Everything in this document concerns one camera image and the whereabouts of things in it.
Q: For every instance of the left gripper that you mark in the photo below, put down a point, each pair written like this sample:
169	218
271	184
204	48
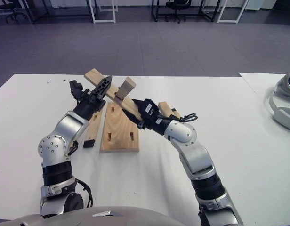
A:
87	106

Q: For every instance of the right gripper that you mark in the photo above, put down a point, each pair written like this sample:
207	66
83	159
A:
156	124

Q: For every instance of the wooden cross bar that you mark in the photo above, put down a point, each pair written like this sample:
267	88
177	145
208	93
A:
112	93

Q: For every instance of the wooden leg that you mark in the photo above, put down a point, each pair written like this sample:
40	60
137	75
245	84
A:
93	129
167	109
126	88

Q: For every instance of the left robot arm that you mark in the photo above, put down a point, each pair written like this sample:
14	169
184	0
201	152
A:
65	127

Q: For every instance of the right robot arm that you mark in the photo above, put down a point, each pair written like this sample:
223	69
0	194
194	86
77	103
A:
194	153

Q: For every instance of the wooden seat board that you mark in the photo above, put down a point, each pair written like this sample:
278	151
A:
119	131

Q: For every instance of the black office chair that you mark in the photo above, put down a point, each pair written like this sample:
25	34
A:
178	4
8	9

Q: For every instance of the robot body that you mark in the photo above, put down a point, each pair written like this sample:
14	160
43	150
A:
100	217

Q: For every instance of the white headset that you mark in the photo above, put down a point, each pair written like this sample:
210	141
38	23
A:
281	106

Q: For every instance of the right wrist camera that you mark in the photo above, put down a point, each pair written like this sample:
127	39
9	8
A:
149	107

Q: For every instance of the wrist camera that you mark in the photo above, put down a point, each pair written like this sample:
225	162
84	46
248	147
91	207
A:
75	88
149	107

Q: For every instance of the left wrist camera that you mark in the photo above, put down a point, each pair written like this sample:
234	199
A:
75	88

